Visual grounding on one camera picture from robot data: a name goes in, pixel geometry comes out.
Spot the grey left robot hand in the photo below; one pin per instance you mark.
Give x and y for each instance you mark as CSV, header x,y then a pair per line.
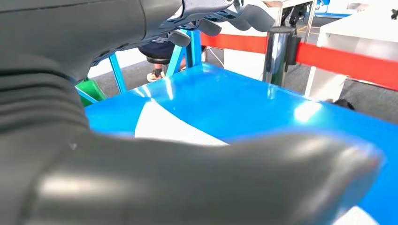
x,y
77,28

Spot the blue metal shelf rack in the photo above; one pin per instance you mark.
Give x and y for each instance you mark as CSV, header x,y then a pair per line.
x,y
233,99

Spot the green plastic crate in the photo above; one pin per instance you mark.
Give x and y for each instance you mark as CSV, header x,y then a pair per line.
x,y
91,91

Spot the person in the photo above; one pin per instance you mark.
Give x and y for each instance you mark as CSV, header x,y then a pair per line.
x,y
155,48

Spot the black round stool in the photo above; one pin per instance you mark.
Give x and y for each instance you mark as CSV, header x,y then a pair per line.
x,y
157,60

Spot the chrome barrier stanchion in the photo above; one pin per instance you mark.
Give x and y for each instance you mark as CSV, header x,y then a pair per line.
x,y
275,56

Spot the red barrier belt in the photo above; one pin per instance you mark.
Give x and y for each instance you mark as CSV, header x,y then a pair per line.
x,y
342,63

